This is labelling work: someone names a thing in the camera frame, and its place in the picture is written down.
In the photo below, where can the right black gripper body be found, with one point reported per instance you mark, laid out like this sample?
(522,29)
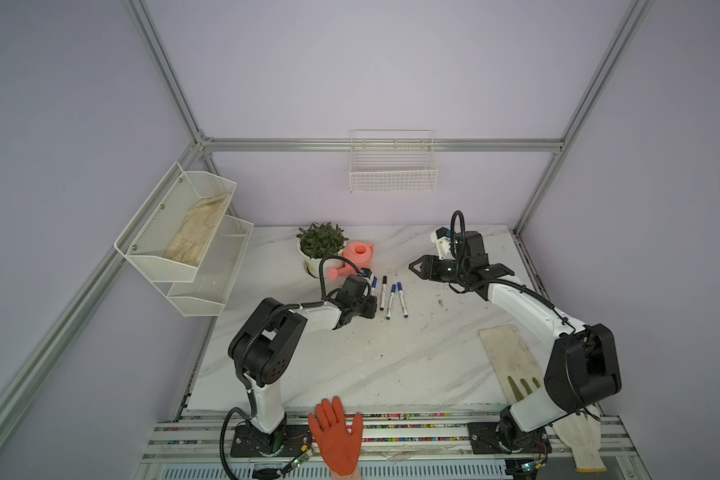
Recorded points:
(440,270)

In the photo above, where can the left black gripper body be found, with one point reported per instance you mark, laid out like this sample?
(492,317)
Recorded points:
(368,309)

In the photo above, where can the white marker black tip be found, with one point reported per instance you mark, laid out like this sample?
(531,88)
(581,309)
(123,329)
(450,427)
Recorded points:
(383,293)

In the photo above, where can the white marker blue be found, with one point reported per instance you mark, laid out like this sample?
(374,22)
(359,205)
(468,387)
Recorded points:
(402,300)
(390,302)

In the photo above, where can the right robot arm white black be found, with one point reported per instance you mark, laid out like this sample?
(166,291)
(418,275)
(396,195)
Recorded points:
(583,366)

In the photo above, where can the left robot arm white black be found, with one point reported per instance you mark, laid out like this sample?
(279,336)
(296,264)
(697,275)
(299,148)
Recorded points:
(264,346)

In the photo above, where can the pink watering can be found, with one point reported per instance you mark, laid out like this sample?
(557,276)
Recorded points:
(359,253)

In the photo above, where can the potted green plant white pot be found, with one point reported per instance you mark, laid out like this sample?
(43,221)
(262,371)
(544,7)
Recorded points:
(319,244)

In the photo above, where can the beige green work glove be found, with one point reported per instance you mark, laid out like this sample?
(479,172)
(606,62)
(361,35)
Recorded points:
(515,366)

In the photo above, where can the orange rubber glove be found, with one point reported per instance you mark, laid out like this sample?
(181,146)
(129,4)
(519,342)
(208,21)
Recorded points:
(339,445)

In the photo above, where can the white lower mesh shelf bin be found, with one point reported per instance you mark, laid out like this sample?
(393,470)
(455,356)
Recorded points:
(208,294)

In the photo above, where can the white mesh shelf bin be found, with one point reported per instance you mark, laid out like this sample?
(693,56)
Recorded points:
(208,294)
(143,242)

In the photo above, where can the white upper mesh shelf bin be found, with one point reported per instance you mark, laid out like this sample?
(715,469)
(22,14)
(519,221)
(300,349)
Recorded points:
(143,242)

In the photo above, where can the white knit glove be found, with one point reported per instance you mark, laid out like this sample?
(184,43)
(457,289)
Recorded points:
(581,433)

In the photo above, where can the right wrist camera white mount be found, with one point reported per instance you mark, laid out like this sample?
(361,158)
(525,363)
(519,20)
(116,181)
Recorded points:
(442,239)

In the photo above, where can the white wire wall basket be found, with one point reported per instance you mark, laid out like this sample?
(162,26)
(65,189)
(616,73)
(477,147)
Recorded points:
(392,161)

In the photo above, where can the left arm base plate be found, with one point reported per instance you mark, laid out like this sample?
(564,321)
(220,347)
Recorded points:
(285,441)

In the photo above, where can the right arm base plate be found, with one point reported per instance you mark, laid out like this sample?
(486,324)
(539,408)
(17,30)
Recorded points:
(493,438)

